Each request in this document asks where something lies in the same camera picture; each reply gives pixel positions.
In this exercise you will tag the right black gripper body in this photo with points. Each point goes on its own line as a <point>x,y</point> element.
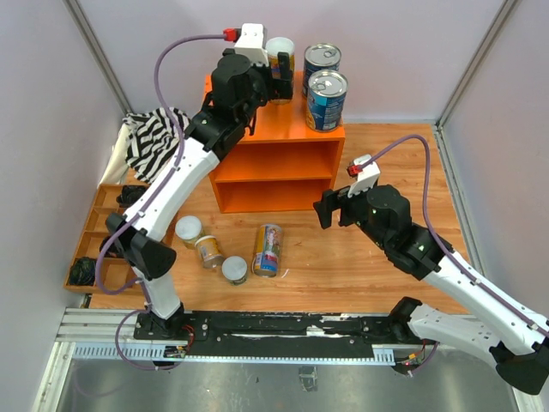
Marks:
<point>343,208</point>

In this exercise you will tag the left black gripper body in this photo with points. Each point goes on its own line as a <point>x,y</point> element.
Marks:
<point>269,81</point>

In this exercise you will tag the yellow can with white lid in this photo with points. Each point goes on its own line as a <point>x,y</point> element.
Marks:
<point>273,46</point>

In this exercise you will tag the blue yellow tin can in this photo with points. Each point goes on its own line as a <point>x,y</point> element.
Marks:
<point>327,91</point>

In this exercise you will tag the tall blue colourful can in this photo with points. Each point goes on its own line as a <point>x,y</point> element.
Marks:
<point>267,252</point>

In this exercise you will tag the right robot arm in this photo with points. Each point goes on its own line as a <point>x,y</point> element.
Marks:
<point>510,337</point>

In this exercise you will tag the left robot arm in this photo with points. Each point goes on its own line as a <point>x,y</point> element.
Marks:
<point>138,233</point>

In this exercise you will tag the dark blue tin can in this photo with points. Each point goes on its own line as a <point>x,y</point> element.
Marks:
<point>321,56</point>

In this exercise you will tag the orange wooden shelf cabinet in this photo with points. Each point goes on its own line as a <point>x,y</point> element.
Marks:
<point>283,166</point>

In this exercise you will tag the black white striped cloth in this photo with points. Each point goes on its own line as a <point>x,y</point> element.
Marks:
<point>153,140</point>

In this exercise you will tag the small green can white lid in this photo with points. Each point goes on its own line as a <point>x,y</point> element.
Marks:
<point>235,270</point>

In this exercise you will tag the lying orange fruit can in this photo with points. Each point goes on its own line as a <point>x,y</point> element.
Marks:
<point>209,252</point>

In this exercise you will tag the wooden compartment tray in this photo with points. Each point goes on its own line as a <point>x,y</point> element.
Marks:
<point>115,271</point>

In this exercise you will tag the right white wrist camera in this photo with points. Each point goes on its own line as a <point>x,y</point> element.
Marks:
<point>365,171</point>

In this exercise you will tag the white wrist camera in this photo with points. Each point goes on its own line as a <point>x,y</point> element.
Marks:
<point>365,171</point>
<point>249,41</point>

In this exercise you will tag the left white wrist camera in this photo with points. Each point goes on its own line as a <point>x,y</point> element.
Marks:
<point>249,41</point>

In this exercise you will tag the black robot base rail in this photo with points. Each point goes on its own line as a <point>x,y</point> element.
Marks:
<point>277,335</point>

